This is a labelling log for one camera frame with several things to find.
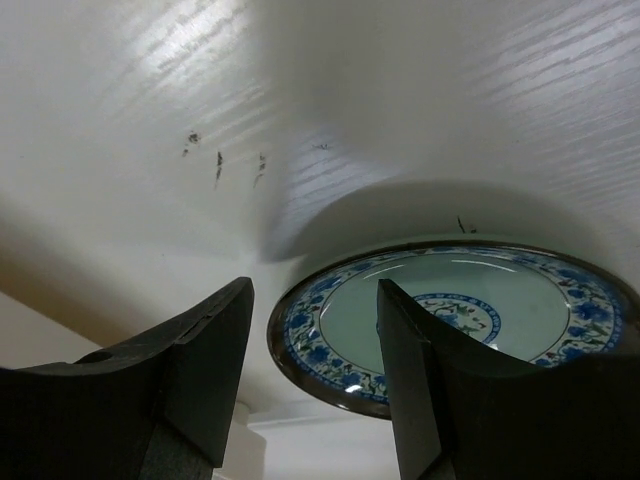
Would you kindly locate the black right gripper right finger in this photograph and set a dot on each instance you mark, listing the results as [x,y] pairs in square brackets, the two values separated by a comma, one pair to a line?
[463,410]

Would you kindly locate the teal blue floral plate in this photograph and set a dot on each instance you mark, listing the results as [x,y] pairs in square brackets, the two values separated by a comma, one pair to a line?
[536,305]

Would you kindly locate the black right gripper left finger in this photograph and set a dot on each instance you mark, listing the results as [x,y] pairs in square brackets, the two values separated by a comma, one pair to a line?
[156,406]

